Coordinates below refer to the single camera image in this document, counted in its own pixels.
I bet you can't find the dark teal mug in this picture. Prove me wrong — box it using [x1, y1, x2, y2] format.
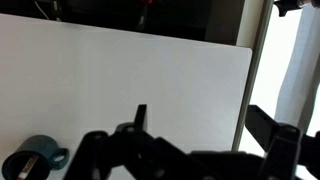
[1, 134, 70, 180]

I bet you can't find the white curtain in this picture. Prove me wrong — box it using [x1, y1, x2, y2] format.
[273, 4, 320, 136]

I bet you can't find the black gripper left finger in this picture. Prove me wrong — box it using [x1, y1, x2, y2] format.
[63, 103, 214, 180]

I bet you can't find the grey window frame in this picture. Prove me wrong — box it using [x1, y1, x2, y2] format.
[231, 0, 275, 152]

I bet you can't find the black camera on stand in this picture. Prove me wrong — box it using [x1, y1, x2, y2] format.
[273, 0, 315, 18]

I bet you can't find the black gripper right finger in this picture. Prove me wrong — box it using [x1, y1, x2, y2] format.
[244, 104, 320, 180]

